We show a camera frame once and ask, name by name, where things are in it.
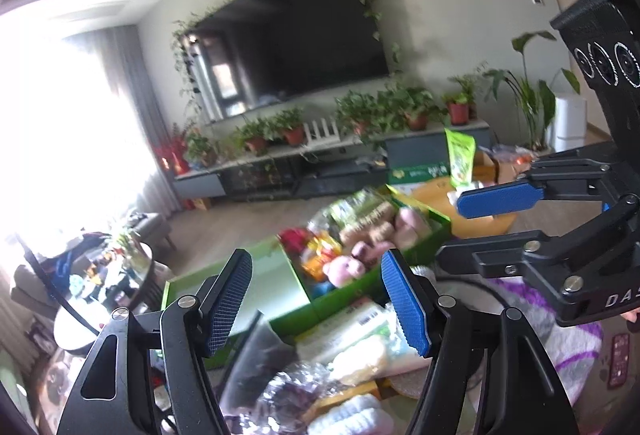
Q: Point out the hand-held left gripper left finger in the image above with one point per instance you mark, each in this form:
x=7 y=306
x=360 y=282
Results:
x=230 y=305

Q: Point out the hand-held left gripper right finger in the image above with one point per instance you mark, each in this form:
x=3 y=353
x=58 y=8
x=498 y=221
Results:
x=405 y=305

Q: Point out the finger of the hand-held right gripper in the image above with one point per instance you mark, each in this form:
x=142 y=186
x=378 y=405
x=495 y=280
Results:
x=500 y=202
x=490 y=250

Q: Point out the brown cardboard boxes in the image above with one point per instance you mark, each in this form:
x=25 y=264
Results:
x=500 y=170

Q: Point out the white wet wipes pack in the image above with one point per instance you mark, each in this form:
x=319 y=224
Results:
x=392 y=345

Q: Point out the white hand-shaped holder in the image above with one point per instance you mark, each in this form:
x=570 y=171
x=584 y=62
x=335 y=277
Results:
x=456 y=197

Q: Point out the green cardboard box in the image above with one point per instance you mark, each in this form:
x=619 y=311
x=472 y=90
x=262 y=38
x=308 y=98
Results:
x=360 y=287

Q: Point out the green cardboard box lid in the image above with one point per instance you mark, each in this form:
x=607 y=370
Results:
x=272 y=277

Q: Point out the white tissue pack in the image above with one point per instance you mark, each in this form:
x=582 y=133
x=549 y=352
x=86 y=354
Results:
x=350 y=322

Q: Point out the green standing pouch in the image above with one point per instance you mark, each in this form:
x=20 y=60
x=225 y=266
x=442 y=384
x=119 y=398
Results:
x=460 y=160

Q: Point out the pink teddy bear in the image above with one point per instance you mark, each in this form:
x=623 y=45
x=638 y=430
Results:
x=345 y=267

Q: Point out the white air purifier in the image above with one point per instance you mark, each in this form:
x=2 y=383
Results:
x=570 y=125

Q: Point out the round brown coaster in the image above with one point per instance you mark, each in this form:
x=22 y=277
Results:
x=407 y=382

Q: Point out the green white cardboard carton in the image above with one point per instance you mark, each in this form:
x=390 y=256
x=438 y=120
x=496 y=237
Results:
x=420 y=172

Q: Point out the tall leafy floor plant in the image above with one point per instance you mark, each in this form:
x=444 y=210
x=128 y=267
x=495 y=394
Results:
x=530 y=105

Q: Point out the large green snack packet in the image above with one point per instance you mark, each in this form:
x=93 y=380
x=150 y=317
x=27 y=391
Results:
x=372 y=222

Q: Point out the round glass coffee table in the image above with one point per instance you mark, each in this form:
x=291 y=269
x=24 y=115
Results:
x=140 y=295

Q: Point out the red feather ornament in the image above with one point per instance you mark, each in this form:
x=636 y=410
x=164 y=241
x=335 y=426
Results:
x=295 y=239

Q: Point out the yellow orange snack bag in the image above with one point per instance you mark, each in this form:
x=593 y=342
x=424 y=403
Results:
x=320 y=255

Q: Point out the potted green plant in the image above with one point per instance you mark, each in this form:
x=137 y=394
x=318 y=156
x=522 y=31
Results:
x=255 y=140
x=200 y=150
x=415 y=115
x=357 y=115
x=457 y=110
x=292 y=132

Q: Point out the clear plastic wrap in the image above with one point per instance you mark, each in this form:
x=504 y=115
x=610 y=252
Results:
x=295 y=390

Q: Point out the yellow flat box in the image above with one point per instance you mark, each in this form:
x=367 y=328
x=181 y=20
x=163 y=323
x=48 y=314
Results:
x=345 y=397

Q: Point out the grey sofa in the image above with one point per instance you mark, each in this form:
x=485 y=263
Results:
x=150 y=227

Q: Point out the small green snack packet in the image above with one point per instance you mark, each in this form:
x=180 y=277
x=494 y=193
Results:
x=345 y=207

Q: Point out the purple patterned cloth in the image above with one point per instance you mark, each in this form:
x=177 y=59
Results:
x=565 y=345

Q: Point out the spider plant in glass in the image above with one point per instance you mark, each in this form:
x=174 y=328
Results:
x=125 y=242

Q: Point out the grey television cabinet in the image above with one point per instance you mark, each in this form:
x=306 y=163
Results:
x=200 y=185

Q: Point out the white fluffy socks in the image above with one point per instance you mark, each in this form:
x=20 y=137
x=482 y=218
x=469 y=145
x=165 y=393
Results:
x=345 y=415

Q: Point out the red flower decoration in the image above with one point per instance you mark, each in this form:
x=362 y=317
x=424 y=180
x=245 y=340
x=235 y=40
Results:
x=170 y=152

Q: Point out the red flat card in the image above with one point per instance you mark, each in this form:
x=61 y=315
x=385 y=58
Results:
x=620 y=360

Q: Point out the white router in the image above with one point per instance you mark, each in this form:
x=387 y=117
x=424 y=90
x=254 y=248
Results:
x=322 y=132

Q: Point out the hanging green vine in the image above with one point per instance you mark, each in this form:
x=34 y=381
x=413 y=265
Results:
x=187 y=60
x=372 y=10

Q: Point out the grey curtain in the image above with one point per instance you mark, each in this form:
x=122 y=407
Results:
x=130 y=90

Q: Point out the large black television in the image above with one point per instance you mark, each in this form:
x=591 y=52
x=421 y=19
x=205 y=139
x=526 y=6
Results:
x=290 y=40

